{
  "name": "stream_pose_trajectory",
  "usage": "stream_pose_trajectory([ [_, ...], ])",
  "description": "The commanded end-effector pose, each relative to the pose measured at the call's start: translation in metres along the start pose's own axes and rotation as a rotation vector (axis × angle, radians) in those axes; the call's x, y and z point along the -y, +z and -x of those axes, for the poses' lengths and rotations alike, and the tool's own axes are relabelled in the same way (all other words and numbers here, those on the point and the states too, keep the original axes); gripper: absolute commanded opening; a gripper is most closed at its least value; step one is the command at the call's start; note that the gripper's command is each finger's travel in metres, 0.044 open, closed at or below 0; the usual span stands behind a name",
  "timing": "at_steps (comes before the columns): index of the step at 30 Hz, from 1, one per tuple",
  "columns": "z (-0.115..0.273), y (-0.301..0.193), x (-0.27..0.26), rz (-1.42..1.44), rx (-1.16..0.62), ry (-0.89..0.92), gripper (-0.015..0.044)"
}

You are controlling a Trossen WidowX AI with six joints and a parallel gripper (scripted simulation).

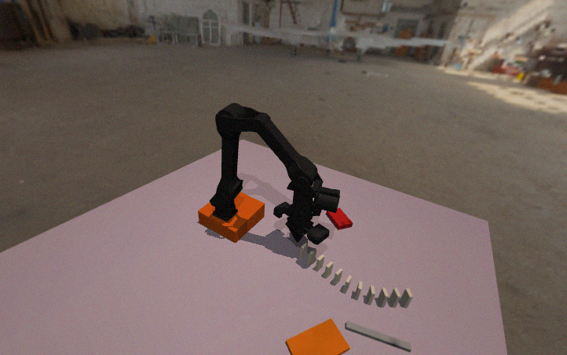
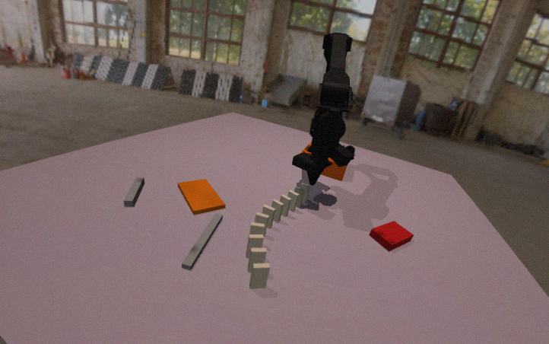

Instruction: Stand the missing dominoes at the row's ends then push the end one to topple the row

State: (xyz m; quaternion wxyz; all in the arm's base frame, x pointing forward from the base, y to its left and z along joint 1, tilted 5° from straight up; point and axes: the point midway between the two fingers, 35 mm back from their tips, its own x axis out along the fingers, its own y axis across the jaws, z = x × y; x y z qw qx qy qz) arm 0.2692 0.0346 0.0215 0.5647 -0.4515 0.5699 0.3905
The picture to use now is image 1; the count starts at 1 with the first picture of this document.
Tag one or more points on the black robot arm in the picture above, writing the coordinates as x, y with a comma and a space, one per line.
234, 119

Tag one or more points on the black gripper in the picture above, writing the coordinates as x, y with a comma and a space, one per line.
299, 223

